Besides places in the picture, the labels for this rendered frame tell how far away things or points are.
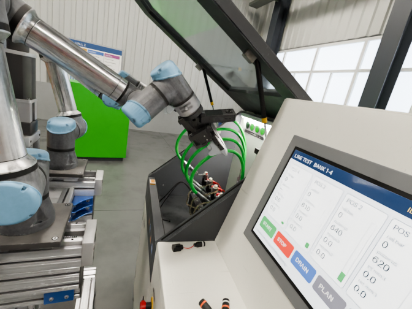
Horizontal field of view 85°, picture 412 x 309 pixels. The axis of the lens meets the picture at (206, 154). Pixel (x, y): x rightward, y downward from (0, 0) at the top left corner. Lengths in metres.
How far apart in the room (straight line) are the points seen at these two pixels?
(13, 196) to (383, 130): 0.78
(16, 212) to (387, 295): 0.73
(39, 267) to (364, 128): 0.96
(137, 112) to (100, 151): 3.81
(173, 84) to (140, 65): 6.89
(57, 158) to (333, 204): 1.13
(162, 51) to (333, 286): 7.39
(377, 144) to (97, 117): 4.04
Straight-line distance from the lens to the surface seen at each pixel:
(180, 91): 0.65
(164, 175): 1.48
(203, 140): 0.73
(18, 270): 0.93
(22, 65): 1.00
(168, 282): 0.75
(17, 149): 0.65
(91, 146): 4.38
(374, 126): 0.59
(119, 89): 0.73
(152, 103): 0.62
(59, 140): 1.25
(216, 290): 0.76
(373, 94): 4.84
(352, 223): 0.54
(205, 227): 0.89
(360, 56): 5.71
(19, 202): 0.65
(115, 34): 7.56
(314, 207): 0.60
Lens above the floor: 1.51
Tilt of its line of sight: 15 degrees down
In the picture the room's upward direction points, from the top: 11 degrees clockwise
